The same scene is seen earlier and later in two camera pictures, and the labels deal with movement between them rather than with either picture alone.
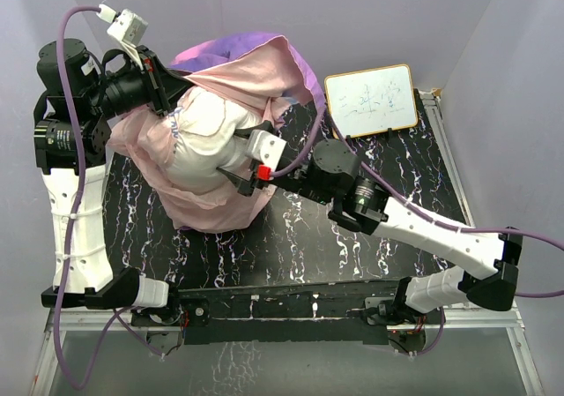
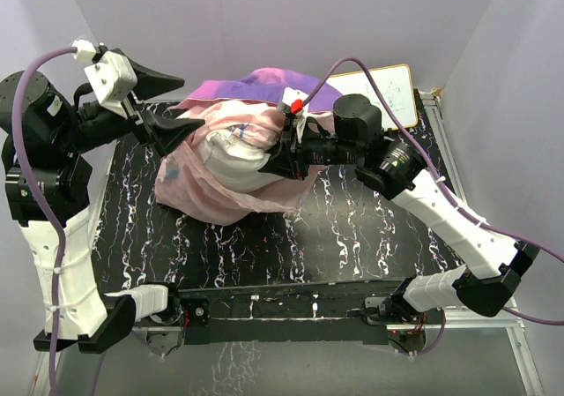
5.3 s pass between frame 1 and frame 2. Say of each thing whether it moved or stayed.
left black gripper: moved
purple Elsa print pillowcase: moved
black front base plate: stayed
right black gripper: moved
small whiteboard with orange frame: stayed
